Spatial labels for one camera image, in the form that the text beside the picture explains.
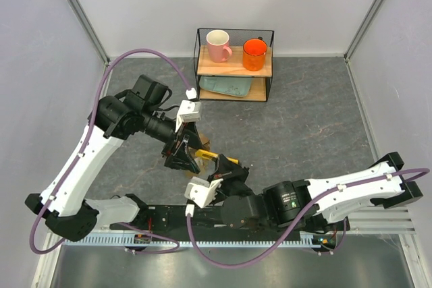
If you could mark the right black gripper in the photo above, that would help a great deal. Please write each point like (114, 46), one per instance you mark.
(229, 172)

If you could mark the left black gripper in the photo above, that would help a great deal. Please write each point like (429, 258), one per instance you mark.
(181, 158)

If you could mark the brown cardboard express box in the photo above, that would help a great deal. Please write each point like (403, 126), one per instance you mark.
(206, 166)

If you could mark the yellow utility knife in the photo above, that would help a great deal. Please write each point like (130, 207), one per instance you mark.
(205, 154)

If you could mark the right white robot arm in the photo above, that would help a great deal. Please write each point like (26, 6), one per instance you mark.
(317, 203)

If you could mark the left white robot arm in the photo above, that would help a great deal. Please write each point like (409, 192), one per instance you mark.
(64, 206)

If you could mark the teal rectangular plate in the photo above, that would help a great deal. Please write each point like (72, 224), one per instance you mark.
(233, 86)

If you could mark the pink ceramic mug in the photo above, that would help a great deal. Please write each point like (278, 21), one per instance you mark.
(218, 46)

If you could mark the orange glass cup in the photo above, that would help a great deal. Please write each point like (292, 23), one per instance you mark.
(254, 53)

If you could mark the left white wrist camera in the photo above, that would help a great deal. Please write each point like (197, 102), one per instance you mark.
(189, 110)

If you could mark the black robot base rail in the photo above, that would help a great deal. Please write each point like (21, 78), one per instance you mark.
(170, 221)

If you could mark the slotted cable duct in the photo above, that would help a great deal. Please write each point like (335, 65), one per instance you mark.
(131, 239)

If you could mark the black wire wooden shelf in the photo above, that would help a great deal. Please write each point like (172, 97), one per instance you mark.
(233, 67)

